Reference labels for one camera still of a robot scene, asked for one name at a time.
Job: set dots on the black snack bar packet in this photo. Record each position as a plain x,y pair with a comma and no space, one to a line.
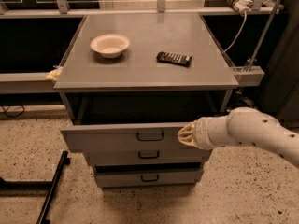
173,58

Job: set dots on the yellow tape scrap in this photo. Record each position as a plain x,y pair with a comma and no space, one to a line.
54,74

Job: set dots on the black floor frame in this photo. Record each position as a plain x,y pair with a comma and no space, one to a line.
33,188

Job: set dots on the grey drawer cabinet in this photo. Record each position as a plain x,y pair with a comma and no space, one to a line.
134,87

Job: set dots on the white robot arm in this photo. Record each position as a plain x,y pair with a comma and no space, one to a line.
243,126

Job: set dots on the white bowl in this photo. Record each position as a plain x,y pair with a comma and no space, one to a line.
111,45

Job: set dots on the grey metal rail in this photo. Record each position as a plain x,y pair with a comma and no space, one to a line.
25,83

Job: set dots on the grey top drawer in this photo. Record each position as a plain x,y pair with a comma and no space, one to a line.
123,137

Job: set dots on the yellow-beige gripper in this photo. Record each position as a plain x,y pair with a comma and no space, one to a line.
202,132

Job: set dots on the white power strip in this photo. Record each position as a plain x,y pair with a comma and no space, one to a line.
240,6

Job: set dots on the grey middle drawer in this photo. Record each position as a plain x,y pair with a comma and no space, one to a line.
147,157

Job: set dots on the grey bottom drawer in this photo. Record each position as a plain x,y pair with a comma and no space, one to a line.
147,174

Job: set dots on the grey drawer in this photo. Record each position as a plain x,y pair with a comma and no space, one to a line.
123,137
147,174
147,157

